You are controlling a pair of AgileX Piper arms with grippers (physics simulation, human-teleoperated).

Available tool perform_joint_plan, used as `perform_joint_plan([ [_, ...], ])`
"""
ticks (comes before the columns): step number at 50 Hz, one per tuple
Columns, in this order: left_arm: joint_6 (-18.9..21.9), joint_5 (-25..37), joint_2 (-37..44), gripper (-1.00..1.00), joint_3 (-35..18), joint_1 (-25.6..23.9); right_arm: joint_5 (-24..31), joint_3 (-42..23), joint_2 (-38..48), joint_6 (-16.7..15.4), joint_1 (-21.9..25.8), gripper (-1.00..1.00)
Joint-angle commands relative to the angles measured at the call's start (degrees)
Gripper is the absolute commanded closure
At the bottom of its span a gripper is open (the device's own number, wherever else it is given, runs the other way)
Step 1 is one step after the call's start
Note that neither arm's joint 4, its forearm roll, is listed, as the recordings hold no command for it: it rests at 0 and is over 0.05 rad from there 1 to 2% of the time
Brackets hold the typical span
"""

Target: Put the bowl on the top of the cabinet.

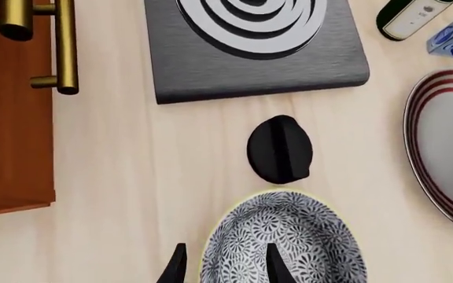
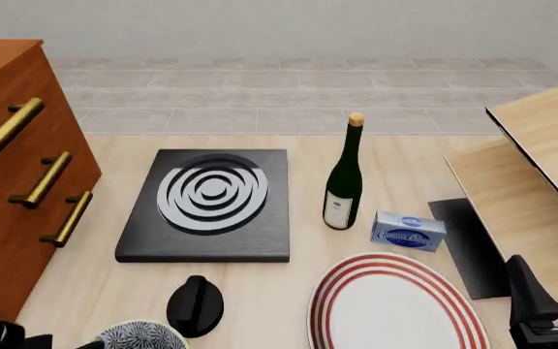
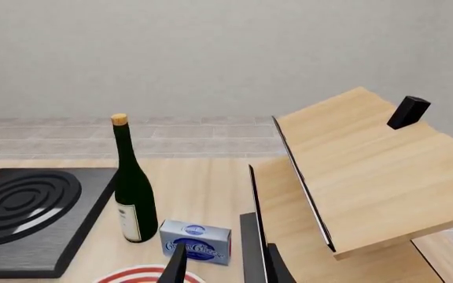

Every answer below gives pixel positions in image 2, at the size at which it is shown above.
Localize dark green wine bottle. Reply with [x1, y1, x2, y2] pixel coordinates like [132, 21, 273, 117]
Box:
[321, 111, 366, 232]

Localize short brass cabinet handle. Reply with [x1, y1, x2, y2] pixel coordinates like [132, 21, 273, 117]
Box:
[39, 189, 95, 249]

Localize round black stove knob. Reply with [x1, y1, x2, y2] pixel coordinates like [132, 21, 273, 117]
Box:
[165, 274, 226, 340]

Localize wooden cabinet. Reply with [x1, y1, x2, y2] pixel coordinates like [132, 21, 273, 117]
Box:
[0, 38, 104, 323]

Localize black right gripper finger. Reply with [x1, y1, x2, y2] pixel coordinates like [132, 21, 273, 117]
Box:
[505, 253, 558, 326]

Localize flat black stove plate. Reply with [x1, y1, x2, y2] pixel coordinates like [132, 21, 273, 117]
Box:
[114, 147, 292, 265]

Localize white plate with red rings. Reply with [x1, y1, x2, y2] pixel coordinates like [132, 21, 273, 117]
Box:
[305, 250, 493, 349]

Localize long brass cabinet handle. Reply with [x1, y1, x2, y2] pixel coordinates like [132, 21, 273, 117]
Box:
[0, 96, 47, 157]

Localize pale wood shelf rack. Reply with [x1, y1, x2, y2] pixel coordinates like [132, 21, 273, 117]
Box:
[427, 76, 558, 305]

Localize blue cream cheese box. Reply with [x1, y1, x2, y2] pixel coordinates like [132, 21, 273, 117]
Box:
[369, 209, 449, 253]

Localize patterned blue white bowl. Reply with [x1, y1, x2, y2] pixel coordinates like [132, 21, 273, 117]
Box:
[95, 319, 190, 349]

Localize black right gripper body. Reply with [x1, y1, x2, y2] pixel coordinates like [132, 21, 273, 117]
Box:
[510, 317, 558, 349]

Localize medium brass cabinet handle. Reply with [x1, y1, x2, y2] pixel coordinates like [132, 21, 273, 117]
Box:
[8, 150, 74, 210]

